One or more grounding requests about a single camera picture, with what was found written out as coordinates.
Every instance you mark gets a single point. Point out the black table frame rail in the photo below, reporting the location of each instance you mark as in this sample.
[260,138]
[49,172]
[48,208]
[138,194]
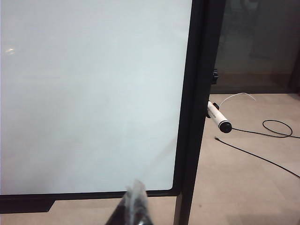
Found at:
[25,206]

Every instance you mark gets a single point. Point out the whiteboard with black frame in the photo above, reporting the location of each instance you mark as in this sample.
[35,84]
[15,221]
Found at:
[93,93]

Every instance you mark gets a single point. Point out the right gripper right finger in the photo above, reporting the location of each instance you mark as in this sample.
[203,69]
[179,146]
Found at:
[141,206]

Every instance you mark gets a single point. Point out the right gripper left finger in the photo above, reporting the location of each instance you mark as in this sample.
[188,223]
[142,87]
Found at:
[124,208]

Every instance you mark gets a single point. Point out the black stand knob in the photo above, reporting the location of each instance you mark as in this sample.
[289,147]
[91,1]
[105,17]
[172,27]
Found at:
[215,77]

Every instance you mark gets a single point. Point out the white marker pen black cap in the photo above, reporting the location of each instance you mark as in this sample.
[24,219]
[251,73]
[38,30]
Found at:
[216,116]

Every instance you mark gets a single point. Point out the black whiteboard stand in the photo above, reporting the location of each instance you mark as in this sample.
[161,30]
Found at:
[198,145]

